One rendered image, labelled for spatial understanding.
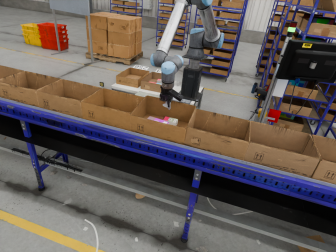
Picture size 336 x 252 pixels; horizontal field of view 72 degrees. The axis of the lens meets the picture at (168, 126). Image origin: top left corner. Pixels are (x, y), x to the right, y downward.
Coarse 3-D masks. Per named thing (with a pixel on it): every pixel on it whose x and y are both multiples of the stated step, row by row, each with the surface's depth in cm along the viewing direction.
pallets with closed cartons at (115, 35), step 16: (96, 16) 560; (112, 16) 568; (128, 16) 597; (96, 32) 579; (112, 32) 566; (128, 32) 555; (96, 48) 601; (112, 48) 584; (128, 48) 575; (128, 64) 588
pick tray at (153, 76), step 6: (150, 72) 294; (156, 72) 297; (144, 78) 278; (150, 78) 299; (156, 78) 301; (144, 84) 268; (150, 84) 266; (156, 84) 263; (150, 90) 269; (156, 90) 267
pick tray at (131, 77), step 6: (120, 72) 284; (126, 72) 300; (132, 72) 308; (138, 72) 305; (144, 72) 303; (120, 78) 274; (126, 78) 271; (132, 78) 295; (138, 78) 297; (126, 84) 275; (132, 84) 273; (138, 84) 274
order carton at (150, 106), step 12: (144, 108) 180; (156, 108) 182; (180, 108) 174; (192, 108) 171; (132, 120) 158; (144, 120) 154; (180, 120) 181; (144, 132) 160; (156, 132) 157; (168, 132) 153; (180, 132) 150
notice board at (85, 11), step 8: (56, 0) 549; (64, 0) 536; (72, 0) 524; (80, 0) 513; (88, 0) 506; (56, 8) 559; (64, 8) 546; (72, 8) 534; (80, 8) 522; (88, 8) 512; (88, 16) 524; (56, 24) 590; (88, 24) 533; (56, 32) 597
